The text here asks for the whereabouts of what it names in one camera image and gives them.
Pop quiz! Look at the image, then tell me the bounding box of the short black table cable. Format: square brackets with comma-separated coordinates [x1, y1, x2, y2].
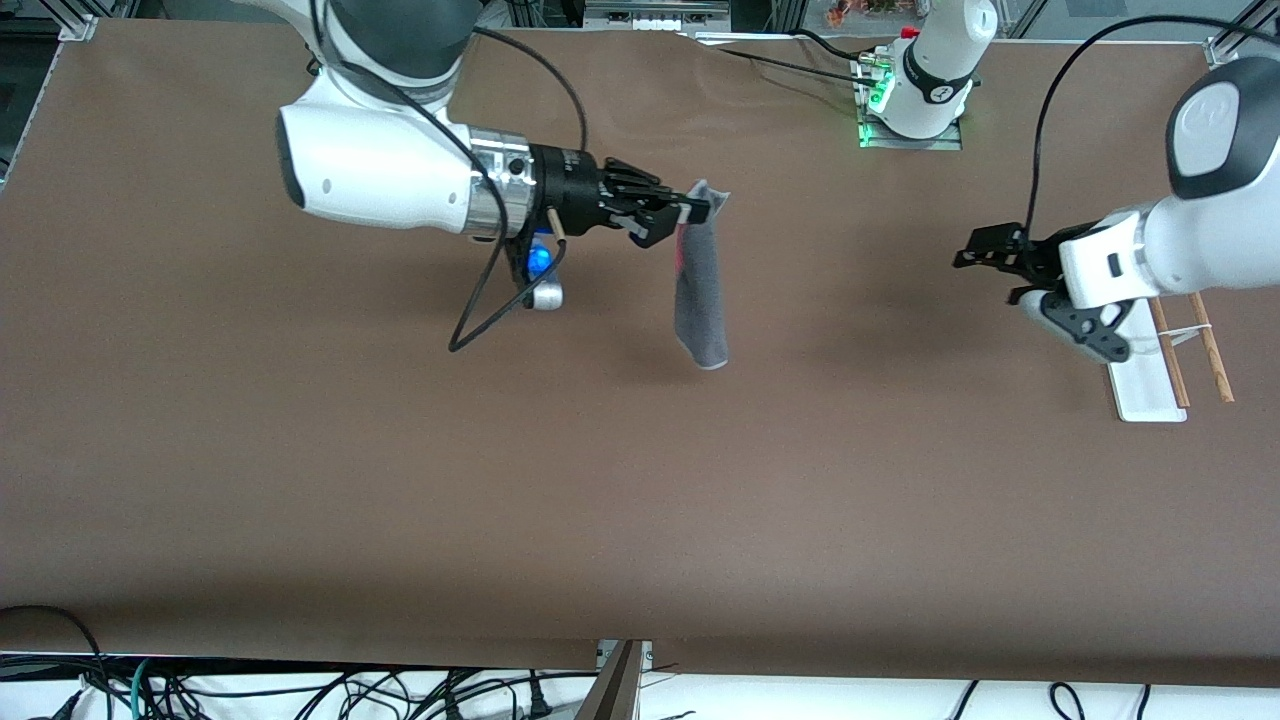
[790, 27, 881, 63]

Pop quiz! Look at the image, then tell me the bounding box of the thick black floor cable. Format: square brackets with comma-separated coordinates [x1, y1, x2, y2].
[0, 604, 109, 720]

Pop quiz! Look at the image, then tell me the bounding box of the dark grey towel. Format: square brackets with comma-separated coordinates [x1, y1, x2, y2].
[672, 180, 733, 372]

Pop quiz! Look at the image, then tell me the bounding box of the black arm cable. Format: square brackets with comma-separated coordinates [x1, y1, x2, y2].
[305, 0, 591, 354]
[1021, 12, 1257, 242]

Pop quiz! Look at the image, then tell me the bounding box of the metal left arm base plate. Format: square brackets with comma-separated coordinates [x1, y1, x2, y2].
[857, 55, 967, 152]

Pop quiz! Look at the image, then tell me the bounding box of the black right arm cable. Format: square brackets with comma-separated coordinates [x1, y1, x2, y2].
[305, 0, 591, 354]

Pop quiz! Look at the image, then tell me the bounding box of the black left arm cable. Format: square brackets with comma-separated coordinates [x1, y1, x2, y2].
[1021, 12, 1257, 242]

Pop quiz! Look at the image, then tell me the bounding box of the aluminium corner profile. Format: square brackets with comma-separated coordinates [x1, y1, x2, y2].
[1204, 0, 1280, 71]
[55, 0, 102, 43]

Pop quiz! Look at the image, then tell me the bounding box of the brown table cover sheet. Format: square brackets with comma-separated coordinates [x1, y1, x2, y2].
[0, 18, 1280, 689]

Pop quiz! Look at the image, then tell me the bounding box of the grey camera stand post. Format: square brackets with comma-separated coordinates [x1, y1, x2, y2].
[575, 640, 646, 720]

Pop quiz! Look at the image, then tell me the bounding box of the white rack with wooden rods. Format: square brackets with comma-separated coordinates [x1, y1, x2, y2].
[1105, 295, 1236, 424]

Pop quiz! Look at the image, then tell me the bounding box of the long black table cable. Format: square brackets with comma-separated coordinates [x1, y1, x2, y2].
[690, 35, 886, 91]

